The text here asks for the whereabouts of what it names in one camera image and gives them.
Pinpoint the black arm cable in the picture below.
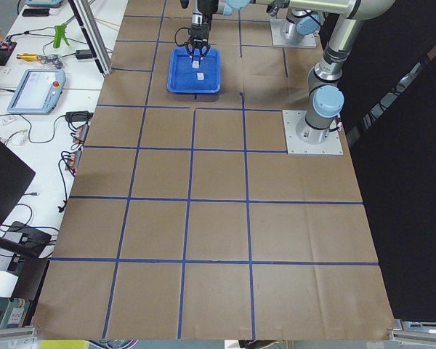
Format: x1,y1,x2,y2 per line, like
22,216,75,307
174,25,193,48

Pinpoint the black monitor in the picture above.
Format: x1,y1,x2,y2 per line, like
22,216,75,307
0,141,36,224

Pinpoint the black power adapter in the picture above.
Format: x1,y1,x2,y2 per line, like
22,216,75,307
75,49,94,60

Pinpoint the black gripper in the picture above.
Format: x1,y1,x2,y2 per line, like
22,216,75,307
196,0,219,15
184,23,211,62

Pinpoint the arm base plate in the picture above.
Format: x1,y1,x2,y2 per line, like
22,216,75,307
270,17,318,49
282,110,344,156

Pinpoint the yellow tool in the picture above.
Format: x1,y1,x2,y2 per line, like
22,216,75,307
16,53,41,62

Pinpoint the aluminium frame post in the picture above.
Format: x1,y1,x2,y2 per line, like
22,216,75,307
68,0,112,76

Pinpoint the blue plastic tray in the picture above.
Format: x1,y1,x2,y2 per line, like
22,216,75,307
167,47,221,94

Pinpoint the green clamp tool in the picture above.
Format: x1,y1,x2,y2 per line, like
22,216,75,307
52,23,70,49

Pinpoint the white computer mouse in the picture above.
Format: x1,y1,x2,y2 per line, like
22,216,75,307
11,132,27,146

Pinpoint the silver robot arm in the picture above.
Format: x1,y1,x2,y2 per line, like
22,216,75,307
226,0,394,145
176,7,321,60

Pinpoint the teach pendant tablet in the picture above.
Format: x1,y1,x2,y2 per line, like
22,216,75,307
7,69,66,115

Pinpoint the black monitor base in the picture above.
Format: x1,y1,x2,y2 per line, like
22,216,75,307
0,222,52,258

